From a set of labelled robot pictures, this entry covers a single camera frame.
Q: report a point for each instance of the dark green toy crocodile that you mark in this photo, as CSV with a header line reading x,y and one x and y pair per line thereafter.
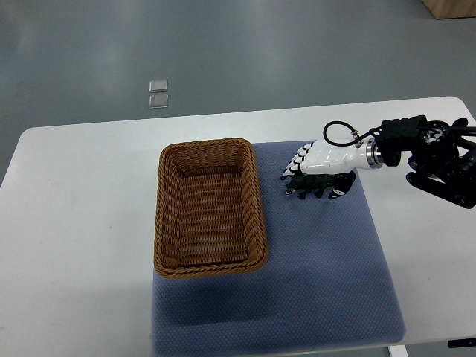
x,y
305,185

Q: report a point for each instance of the brown wicker basket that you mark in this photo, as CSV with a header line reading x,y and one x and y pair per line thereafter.
x,y
209,215

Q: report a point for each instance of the blue grey fabric mat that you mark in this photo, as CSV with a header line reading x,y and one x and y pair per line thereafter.
x,y
325,285

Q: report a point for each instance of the wooden box corner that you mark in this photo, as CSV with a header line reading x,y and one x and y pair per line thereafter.
x,y
451,9

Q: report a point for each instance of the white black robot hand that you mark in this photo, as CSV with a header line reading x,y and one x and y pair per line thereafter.
x,y
319,158

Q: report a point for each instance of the black table control panel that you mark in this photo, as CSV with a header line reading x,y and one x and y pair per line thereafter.
x,y
461,343

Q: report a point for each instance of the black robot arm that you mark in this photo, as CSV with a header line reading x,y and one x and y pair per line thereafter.
x,y
442,157

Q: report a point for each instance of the upper clear floor tile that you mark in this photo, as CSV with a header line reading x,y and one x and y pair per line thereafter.
x,y
158,86

